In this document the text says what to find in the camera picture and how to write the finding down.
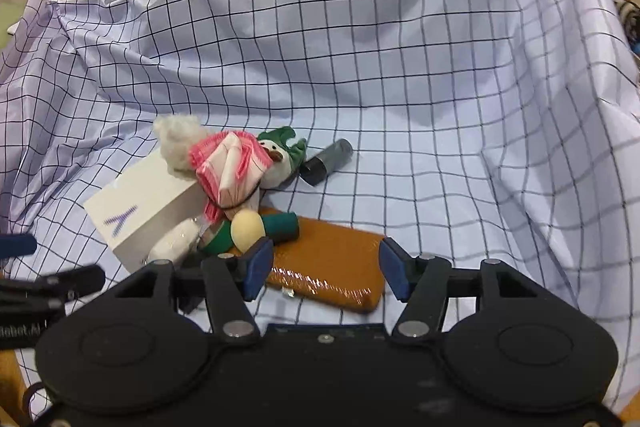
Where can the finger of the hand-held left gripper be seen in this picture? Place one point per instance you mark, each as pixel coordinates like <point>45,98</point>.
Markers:
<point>60,284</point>
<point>17,246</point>

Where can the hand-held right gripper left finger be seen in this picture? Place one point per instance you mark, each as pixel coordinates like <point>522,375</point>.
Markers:
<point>257,268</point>

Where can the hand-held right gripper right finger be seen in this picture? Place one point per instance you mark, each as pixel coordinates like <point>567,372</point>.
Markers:
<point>395,271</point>

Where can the pink and white cloth bundle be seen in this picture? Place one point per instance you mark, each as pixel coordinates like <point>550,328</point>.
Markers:
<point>230,167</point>

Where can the white fluffy plush toy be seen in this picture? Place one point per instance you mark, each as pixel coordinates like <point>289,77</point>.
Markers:
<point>175,142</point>

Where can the brown leather case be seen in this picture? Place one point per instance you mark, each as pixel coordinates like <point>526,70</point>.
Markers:
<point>330,262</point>

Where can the clear packet of white cotton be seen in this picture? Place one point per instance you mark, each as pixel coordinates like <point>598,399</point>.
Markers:
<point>172,242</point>

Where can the green and white duck plush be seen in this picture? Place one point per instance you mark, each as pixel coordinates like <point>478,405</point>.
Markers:
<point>277,162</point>

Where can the white cardboard box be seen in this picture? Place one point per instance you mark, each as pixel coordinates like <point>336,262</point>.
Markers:
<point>145,202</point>

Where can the grey cylinder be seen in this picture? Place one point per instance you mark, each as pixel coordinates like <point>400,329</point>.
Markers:
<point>327,159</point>

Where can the checked light purple sheet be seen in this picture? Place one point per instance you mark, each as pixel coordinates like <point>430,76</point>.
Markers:
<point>400,82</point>

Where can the striped fabric item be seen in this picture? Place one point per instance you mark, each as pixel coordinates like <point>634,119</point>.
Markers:
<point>629,22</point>

